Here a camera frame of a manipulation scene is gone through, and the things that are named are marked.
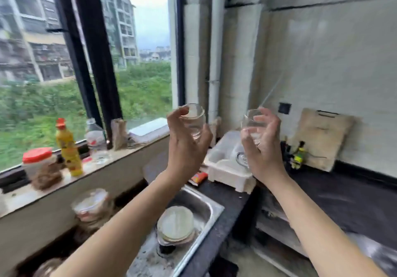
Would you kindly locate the person's right hand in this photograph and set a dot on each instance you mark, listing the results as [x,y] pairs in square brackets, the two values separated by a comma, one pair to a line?
[266,159]

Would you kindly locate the person's left hand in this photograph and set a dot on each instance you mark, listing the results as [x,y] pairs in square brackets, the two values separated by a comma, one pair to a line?
[184,152]

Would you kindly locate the person's right thumb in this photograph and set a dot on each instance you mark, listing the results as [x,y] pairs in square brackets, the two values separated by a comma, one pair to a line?
[248,140]

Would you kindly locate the person's left thumb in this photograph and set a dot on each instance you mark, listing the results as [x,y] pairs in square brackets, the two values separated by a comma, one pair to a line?
[207,137]

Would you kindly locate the clear drinking glass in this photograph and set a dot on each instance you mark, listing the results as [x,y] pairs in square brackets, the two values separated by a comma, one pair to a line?
[251,125]
[241,158]
[194,121]

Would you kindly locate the person's left forearm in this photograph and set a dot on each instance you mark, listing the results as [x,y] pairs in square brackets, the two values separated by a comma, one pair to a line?
[124,233]

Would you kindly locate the person's right forearm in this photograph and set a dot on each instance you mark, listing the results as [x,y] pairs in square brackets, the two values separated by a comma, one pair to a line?
[313,227]

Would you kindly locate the white foam box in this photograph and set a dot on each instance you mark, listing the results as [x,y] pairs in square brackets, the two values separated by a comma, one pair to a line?
[226,168]

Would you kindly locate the orange snack packet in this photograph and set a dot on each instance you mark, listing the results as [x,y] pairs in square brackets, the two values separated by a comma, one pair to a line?
[198,178]

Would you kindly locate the small green bottle yellow label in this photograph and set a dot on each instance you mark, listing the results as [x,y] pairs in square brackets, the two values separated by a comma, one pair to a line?
[299,157]

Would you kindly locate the white folded cloth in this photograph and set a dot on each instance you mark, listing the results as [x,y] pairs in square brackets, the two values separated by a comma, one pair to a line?
[149,130]

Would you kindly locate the stainless steel sink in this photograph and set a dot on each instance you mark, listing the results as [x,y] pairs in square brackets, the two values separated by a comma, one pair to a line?
[198,202]

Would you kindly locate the wooden cutting board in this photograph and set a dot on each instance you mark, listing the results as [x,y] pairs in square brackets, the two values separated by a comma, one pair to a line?
[324,138]

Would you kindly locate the brown paper bag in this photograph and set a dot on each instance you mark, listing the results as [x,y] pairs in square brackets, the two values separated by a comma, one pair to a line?
[118,134]

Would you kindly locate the white drain pipe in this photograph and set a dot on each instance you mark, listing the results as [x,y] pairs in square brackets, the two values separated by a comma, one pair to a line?
[216,47]

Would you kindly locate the stone window sill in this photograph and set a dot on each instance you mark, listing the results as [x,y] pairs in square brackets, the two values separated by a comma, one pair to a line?
[102,165]

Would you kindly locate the clear plastic bottle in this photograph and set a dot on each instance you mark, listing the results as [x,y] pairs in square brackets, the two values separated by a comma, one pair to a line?
[96,143]

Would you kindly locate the clear plastic tub with lid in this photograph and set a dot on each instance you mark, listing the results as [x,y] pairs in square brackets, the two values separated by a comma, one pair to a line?
[91,207]

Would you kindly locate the yellow bottle with red cap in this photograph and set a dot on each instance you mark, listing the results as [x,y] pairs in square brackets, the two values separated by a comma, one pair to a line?
[68,149]

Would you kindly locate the grey apartment building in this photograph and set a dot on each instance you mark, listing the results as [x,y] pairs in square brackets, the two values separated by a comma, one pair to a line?
[119,25]
[28,28]

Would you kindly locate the plastic jar with red lid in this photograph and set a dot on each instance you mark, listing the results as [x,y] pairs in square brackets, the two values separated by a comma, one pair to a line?
[42,169]

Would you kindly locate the black wall socket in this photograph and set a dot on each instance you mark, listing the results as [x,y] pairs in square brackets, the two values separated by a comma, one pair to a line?
[284,108]

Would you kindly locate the black window frame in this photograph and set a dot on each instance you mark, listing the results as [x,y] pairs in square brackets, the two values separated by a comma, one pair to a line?
[96,53]

